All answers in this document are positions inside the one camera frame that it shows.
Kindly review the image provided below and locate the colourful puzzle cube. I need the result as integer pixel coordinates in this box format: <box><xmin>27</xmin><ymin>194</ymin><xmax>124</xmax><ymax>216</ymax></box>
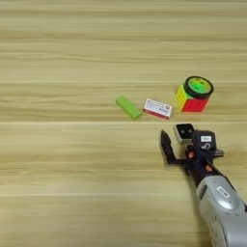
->
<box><xmin>175</xmin><ymin>82</ymin><xmax>210</xmax><ymax>113</ymax></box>

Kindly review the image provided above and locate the small black-topped silver cube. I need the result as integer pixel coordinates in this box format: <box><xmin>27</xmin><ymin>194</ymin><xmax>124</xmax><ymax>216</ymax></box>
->
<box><xmin>173</xmin><ymin>123</ymin><xmax>196</xmax><ymax>145</ymax></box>

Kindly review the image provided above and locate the small white red box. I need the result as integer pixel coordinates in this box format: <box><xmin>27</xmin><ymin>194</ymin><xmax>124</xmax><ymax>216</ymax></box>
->
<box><xmin>142</xmin><ymin>97</ymin><xmax>174</xmax><ymax>121</ymax></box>

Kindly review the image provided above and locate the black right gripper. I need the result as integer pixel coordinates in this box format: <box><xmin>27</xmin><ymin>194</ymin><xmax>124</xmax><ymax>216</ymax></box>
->
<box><xmin>159</xmin><ymin>129</ymin><xmax>225</xmax><ymax>188</ymax></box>

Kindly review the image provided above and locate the black tape roll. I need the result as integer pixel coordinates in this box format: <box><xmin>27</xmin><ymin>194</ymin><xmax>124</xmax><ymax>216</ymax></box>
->
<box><xmin>183</xmin><ymin>75</ymin><xmax>215</xmax><ymax>100</ymax></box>

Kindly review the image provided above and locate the green rectangular block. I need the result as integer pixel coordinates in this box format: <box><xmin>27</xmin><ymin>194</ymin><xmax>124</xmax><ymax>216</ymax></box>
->
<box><xmin>115</xmin><ymin>95</ymin><xmax>143</xmax><ymax>121</ymax></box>

